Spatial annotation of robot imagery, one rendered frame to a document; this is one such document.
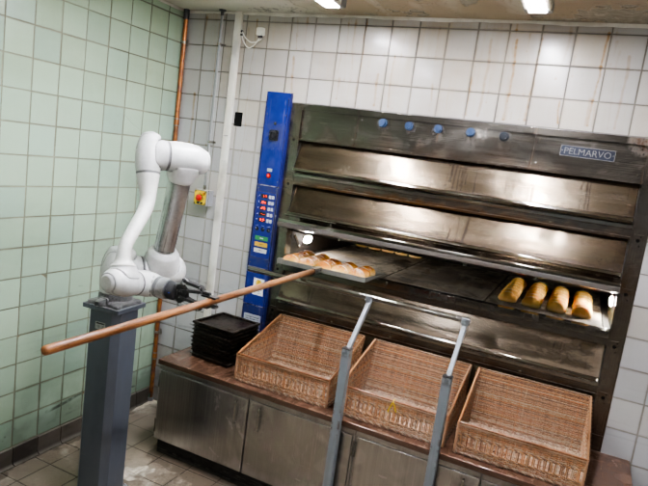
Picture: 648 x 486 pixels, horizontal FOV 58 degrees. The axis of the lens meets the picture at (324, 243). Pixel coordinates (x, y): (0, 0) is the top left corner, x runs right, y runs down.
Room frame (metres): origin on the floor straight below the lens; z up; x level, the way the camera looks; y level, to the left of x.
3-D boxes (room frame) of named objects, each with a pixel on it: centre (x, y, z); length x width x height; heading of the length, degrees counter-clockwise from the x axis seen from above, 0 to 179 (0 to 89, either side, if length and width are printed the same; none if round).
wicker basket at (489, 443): (2.59, -1.05, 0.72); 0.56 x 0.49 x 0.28; 68
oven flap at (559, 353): (3.09, -0.60, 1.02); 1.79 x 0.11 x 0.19; 66
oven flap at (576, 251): (3.09, -0.60, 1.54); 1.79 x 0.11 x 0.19; 66
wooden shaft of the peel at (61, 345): (2.32, 0.39, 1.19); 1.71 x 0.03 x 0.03; 156
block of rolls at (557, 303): (3.26, -1.31, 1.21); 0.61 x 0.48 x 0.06; 156
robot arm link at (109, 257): (2.70, 0.95, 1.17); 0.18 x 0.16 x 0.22; 123
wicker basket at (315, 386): (3.07, 0.04, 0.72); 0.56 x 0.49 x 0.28; 67
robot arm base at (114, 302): (2.67, 0.96, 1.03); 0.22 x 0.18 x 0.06; 160
